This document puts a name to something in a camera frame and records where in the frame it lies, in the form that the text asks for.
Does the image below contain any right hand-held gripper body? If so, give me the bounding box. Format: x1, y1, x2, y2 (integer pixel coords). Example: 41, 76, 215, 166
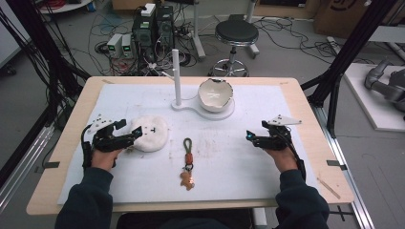
250, 114, 303, 152

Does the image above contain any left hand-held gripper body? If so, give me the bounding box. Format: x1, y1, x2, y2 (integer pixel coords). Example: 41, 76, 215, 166
85, 114, 136, 154

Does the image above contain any gingerbread man keychain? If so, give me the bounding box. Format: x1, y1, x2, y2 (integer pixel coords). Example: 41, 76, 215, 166
179, 136, 196, 192

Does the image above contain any white stand with pole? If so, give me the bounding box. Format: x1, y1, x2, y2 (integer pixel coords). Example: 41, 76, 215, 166
160, 48, 236, 121

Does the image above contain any person's left hand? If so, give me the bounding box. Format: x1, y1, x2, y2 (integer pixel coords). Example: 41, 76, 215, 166
90, 147, 124, 173

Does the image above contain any person's right hand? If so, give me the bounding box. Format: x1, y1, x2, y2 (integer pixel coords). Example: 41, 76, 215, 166
263, 147, 299, 175

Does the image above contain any white fluffy plush pad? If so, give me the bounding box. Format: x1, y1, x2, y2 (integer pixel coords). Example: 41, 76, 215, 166
129, 114, 170, 154

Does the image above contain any white table mat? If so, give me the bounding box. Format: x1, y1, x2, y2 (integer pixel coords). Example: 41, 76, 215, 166
56, 83, 319, 205

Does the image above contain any wooden table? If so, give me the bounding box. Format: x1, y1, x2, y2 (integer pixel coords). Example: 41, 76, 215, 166
26, 75, 355, 217

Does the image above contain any white eggshell shaped bowl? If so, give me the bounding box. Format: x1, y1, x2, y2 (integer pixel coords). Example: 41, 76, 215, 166
197, 77, 235, 114

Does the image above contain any black tape piece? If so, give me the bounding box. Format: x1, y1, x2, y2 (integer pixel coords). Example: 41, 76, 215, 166
42, 160, 61, 170
326, 159, 349, 172

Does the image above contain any thin wooden stick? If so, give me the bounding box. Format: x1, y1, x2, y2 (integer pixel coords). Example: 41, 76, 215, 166
316, 177, 342, 200

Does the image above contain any grey power supply box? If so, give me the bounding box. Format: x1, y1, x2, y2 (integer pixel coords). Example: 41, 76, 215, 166
120, 32, 135, 59
106, 32, 124, 59

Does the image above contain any white table leg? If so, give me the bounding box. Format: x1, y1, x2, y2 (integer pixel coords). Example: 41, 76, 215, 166
252, 207, 268, 229

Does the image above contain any black computer tower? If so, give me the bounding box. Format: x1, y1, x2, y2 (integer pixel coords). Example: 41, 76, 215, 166
155, 4, 176, 51
131, 9, 158, 63

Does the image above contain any black round stool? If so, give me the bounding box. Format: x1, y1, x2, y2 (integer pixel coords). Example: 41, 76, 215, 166
208, 19, 261, 78

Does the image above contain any white metal stand leg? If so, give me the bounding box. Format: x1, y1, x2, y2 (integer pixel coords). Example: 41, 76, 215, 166
190, 0, 207, 62
246, 0, 261, 59

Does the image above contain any white platform board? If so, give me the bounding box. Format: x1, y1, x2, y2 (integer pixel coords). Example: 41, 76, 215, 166
343, 62, 405, 133

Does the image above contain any white device on tower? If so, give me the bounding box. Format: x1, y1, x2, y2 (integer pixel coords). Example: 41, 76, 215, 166
139, 2, 157, 18

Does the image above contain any cardboard box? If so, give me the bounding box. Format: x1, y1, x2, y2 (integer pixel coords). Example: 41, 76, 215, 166
312, 0, 405, 40

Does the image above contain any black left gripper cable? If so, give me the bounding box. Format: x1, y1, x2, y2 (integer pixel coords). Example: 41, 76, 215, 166
80, 124, 94, 170

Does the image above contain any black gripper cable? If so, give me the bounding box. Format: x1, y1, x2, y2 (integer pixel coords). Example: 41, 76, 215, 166
285, 131, 308, 183
80, 124, 94, 170

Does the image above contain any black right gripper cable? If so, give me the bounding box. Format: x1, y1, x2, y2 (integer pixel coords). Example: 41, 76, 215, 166
285, 131, 308, 183

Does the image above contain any aluminium rail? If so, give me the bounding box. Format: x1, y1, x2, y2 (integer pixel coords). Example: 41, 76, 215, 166
0, 123, 55, 212
310, 104, 377, 229

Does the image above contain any tangle of floor cables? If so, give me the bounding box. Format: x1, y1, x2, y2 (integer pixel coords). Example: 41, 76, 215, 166
257, 16, 376, 66

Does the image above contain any black metal frame post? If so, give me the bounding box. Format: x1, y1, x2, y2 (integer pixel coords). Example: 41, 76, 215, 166
300, 0, 394, 139
0, 0, 92, 189

